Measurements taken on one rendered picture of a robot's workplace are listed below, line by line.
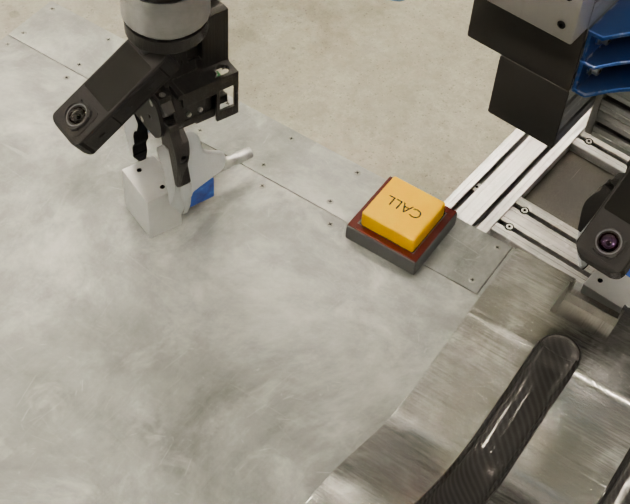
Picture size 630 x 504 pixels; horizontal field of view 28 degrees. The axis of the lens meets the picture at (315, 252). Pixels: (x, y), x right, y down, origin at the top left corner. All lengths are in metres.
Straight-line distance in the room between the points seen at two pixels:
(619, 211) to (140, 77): 0.41
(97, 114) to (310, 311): 0.27
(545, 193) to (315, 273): 0.96
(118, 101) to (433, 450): 0.39
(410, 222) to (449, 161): 1.21
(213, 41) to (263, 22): 1.55
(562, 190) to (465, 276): 0.92
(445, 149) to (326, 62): 0.32
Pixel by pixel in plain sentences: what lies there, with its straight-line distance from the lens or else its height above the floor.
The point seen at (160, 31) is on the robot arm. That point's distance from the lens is 1.04.
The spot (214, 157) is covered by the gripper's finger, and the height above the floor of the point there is 0.89.
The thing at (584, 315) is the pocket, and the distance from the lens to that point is 1.14.
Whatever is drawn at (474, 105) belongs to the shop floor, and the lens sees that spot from 2.53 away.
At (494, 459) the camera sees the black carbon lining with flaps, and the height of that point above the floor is 0.88.
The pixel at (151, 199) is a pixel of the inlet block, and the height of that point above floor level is 0.85.
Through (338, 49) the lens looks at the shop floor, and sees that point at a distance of 2.60.
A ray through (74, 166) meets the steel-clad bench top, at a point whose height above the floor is 0.80.
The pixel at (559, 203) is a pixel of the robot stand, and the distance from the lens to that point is 2.10.
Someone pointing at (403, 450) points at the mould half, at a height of 0.90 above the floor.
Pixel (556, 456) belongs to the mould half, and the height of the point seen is 0.88.
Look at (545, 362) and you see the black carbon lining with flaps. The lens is 1.08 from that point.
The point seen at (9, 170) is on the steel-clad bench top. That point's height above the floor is 0.80.
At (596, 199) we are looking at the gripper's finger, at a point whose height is 0.94.
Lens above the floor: 1.76
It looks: 52 degrees down
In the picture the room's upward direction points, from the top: 5 degrees clockwise
